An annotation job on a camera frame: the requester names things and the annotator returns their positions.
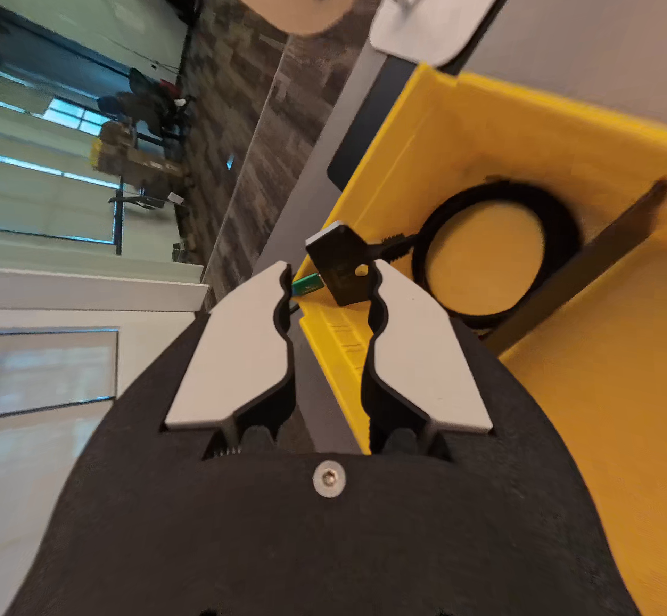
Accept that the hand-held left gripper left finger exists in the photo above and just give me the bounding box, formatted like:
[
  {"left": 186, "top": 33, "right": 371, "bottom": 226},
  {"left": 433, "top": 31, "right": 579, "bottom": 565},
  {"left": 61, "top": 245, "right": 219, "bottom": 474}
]
[{"left": 165, "top": 261, "right": 296, "bottom": 431}]

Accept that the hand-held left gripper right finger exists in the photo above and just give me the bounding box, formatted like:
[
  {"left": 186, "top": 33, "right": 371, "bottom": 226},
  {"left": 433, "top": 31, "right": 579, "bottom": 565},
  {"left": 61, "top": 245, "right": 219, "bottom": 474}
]
[{"left": 360, "top": 259, "right": 494, "bottom": 434}]

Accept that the black usb hub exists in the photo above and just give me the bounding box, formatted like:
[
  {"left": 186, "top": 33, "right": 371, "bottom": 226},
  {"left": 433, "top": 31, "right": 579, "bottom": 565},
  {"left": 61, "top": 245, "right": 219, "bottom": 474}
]
[{"left": 306, "top": 222, "right": 378, "bottom": 306}]

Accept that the yellow plastic bin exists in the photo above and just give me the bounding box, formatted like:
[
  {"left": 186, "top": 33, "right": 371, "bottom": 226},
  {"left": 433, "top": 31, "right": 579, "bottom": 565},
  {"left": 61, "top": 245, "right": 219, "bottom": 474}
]
[{"left": 295, "top": 62, "right": 667, "bottom": 601}]

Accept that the black usb hub lead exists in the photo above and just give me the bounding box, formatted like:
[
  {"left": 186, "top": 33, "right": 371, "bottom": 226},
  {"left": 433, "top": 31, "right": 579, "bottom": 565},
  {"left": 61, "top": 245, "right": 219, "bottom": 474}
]
[{"left": 360, "top": 180, "right": 582, "bottom": 330}]

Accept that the dark bin divider panel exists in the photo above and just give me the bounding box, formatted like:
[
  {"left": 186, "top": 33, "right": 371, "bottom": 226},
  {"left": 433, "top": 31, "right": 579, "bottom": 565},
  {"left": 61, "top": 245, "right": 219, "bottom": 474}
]
[{"left": 482, "top": 178, "right": 667, "bottom": 358}]

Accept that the black mat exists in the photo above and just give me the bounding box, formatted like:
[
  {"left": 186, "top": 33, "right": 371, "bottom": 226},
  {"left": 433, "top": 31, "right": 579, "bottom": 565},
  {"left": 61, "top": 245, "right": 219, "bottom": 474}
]
[{"left": 327, "top": 53, "right": 418, "bottom": 191}]

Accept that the white stand base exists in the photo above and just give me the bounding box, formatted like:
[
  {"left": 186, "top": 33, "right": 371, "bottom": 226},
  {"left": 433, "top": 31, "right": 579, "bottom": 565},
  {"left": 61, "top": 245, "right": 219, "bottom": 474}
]
[{"left": 370, "top": 0, "right": 532, "bottom": 67}]

